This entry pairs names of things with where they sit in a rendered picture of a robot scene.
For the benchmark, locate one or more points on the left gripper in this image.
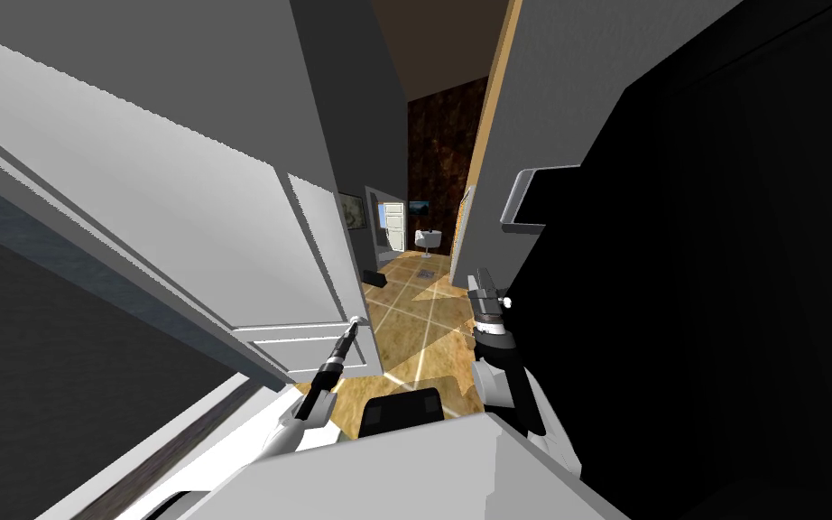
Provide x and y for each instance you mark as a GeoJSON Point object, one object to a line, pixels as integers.
{"type": "Point", "coordinates": [348, 336]}

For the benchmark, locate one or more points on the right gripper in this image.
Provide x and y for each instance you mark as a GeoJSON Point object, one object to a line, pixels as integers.
{"type": "Point", "coordinates": [488, 303]}

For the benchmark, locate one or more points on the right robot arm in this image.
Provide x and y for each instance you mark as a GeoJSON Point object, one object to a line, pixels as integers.
{"type": "Point", "coordinates": [502, 361]}

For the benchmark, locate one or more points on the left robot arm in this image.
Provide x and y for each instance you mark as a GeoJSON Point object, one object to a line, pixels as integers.
{"type": "Point", "coordinates": [318, 390]}

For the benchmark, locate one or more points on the black box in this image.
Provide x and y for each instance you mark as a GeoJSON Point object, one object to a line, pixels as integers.
{"type": "Point", "coordinates": [374, 278]}

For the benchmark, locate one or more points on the small white door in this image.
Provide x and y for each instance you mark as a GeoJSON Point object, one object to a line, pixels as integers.
{"type": "Point", "coordinates": [393, 225]}

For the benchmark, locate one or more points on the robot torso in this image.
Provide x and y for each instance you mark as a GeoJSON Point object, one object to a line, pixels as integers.
{"type": "Point", "coordinates": [416, 477]}

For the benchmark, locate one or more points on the white panelled door leaf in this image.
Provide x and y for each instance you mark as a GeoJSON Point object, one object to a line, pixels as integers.
{"type": "Point", "coordinates": [170, 217]}

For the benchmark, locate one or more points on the dark wall picture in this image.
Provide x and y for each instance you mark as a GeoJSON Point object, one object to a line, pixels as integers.
{"type": "Point", "coordinates": [419, 208]}

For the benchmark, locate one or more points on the framed wall picture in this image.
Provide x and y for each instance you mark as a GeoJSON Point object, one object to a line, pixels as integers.
{"type": "Point", "coordinates": [352, 211]}

